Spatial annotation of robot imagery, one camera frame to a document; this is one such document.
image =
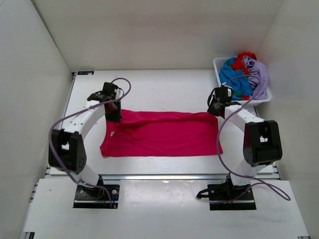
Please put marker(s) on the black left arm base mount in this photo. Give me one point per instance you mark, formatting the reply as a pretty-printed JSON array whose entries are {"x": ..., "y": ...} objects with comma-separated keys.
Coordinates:
[{"x": 96, "y": 198}]

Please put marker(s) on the red t-shirt in basket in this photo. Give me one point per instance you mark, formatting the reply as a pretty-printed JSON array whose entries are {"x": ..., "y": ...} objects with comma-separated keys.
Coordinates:
[{"x": 239, "y": 66}]

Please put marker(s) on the dark label sticker on table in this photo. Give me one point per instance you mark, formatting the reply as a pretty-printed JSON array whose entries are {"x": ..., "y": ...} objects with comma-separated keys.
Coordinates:
[{"x": 85, "y": 72}]

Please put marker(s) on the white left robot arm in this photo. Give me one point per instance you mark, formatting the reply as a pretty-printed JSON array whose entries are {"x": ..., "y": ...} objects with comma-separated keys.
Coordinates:
[{"x": 66, "y": 145}]

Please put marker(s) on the crimson red t-shirt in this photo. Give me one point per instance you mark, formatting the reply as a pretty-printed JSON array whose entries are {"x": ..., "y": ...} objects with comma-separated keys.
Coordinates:
[{"x": 168, "y": 134}]

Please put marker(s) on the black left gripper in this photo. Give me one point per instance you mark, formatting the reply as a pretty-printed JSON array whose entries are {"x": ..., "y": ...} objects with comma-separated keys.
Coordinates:
[{"x": 116, "y": 117}]

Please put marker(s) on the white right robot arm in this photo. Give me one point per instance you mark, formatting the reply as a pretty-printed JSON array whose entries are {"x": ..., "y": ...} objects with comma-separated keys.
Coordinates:
[{"x": 261, "y": 143}]

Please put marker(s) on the aluminium table edge rail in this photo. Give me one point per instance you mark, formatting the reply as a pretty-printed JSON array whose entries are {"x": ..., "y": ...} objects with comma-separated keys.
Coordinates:
[{"x": 272, "y": 176}]

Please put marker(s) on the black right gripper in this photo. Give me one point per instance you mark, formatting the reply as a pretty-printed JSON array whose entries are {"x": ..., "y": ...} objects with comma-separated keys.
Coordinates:
[{"x": 210, "y": 109}]

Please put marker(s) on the lavender t-shirt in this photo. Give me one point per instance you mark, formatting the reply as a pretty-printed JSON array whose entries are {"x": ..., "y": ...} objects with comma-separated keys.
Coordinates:
[{"x": 258, "y": 78}]

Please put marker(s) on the aluminium left side rail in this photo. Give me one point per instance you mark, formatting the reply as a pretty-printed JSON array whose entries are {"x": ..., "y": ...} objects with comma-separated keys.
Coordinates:
[{"x": 58, "y": 96}]

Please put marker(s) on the blue t-shirt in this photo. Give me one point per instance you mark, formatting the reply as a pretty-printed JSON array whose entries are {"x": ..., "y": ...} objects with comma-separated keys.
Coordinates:
[{"x": 240, "y": 84}]

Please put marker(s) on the white plastic laundry basket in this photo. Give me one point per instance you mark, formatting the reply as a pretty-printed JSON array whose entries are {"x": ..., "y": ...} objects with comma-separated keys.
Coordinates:
[{"x": 218, "y": 64}]

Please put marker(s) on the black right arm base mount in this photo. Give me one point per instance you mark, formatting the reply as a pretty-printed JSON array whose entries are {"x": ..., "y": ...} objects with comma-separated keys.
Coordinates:
[{"x": 225, "y": 196}]

